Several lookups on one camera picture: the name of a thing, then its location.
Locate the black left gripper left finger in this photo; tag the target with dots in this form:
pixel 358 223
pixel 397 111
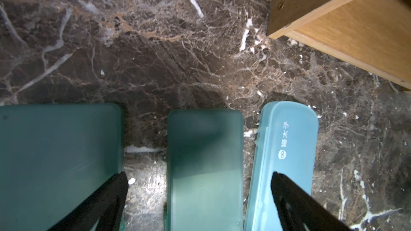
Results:
pixel 102 210

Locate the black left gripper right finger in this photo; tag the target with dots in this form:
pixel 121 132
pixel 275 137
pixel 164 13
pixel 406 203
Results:
pixel 298 211

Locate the dark green pencil case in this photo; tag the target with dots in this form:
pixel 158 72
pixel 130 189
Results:
pixel 53 157
pixel 205 170

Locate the wooden shelf unit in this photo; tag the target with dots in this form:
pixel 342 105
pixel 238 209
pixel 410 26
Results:
pixel 374 35

